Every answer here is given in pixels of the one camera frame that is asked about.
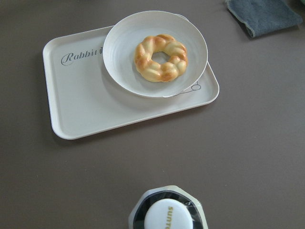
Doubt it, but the tea bottle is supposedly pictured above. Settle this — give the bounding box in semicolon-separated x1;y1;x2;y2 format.
128;185;208;229

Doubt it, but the white serving tray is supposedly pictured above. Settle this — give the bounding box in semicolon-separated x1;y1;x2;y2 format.
43;27;219;140

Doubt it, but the white plate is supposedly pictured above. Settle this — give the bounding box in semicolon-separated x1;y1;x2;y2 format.
103;10;208;98

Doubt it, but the grey folded cloth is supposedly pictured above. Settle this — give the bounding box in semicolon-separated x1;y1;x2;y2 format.
225;0;303;38

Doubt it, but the braided ring bread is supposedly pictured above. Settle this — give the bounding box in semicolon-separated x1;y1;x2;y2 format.
133;34;188;83

